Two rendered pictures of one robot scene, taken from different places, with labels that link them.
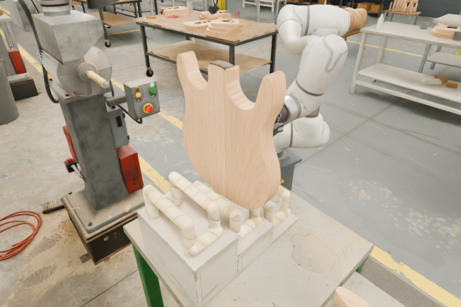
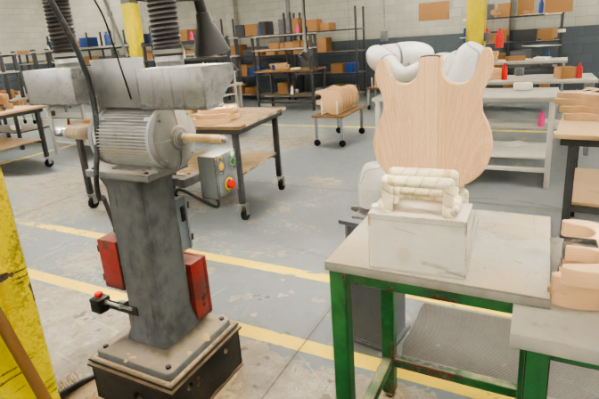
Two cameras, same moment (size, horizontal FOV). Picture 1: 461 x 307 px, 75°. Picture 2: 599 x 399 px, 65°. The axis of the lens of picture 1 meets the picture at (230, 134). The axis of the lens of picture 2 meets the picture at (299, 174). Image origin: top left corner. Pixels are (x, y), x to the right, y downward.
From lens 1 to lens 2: 1.01 m
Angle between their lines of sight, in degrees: 23
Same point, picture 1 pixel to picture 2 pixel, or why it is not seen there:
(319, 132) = not seen: hidden behind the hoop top
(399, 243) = not seen: hidden behind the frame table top
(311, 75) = (463, 75)
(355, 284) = (558, 242)
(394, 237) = not seen: hidden behind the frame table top
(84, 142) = (154, 242)
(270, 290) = (504, 256)
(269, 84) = (488, 53)
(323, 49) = (471, 52)
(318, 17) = (409, 51)
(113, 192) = (182, 319)
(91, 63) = (183, 126)
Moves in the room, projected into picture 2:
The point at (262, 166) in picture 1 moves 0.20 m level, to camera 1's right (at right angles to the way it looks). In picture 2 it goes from (483, 129) to (537, 120)
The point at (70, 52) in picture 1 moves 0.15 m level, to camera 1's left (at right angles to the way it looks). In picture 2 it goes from (212, 95) to (166, 101)
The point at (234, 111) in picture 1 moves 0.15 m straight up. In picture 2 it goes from (450, 90) to (451, 36)
